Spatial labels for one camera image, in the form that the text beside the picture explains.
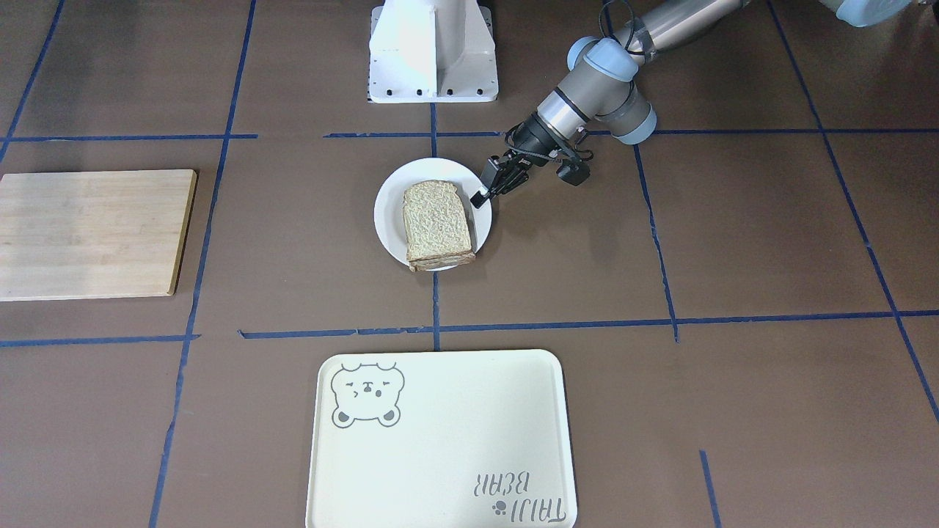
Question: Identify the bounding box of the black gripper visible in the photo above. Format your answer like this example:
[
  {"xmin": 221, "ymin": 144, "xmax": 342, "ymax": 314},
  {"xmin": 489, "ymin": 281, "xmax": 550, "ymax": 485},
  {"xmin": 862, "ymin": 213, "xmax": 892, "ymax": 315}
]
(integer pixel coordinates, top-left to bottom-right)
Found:
[{"xmin": 472, "ymin": 116, "xmax": 569, "ymax": 208}]

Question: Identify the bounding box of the brown bread slice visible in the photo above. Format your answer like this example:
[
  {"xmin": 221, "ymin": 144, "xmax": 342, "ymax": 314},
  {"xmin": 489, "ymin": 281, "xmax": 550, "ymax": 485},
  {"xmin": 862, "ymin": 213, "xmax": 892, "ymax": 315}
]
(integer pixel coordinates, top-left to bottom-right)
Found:
[{"xmin": 403, "ymin": 180, "xmax": 475, "ymax": 261}]

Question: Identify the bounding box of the white round plate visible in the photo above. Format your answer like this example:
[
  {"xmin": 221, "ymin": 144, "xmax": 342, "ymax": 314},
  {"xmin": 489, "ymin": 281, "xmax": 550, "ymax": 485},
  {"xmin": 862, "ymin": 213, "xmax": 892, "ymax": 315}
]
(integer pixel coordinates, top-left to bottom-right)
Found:
[{"xmin": 373, "ymin": 157, "xmax": 493, "ymax": 266}]

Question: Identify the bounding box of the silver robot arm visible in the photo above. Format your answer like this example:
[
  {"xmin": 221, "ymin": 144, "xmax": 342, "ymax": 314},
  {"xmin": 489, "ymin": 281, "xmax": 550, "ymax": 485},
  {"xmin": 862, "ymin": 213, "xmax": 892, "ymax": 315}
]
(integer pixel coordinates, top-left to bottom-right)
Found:
[{"xmin": 470, "ymin": 1, "xmax": 747, "ymax": 208}]

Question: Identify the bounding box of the cream bear serving tray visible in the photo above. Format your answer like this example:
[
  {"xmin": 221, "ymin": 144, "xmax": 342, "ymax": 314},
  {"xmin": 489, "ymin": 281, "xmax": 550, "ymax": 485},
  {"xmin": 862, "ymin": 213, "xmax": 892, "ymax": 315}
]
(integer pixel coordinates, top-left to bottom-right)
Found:
[{"xmin": 305, "ymin": 350, "xmax": 578, "ymax": 527}]

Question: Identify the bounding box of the bamboo cutting board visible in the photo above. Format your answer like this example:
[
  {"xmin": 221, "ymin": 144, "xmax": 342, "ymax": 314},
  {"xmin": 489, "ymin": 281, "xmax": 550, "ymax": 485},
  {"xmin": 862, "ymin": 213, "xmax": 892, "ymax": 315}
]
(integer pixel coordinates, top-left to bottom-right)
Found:
[{"xmin": 1, "ymin": 169, "xmax": 197, "ymax": 301}]

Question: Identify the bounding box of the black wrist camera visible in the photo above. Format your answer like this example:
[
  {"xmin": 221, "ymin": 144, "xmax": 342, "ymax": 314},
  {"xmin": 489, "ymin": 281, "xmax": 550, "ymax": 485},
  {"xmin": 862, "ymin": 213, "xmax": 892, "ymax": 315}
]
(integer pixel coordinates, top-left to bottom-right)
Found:
[{"xmin": 556, "ymin": 159, "xmax": 591, "ymax": 186}]

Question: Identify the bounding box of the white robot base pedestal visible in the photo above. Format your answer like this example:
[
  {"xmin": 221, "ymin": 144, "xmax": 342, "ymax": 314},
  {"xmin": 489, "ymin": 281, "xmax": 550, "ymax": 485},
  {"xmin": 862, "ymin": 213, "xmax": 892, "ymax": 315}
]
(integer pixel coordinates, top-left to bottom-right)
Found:
[{"xmin": 367, "ymin": 1, "xmax": 500, "ymax": 104}]

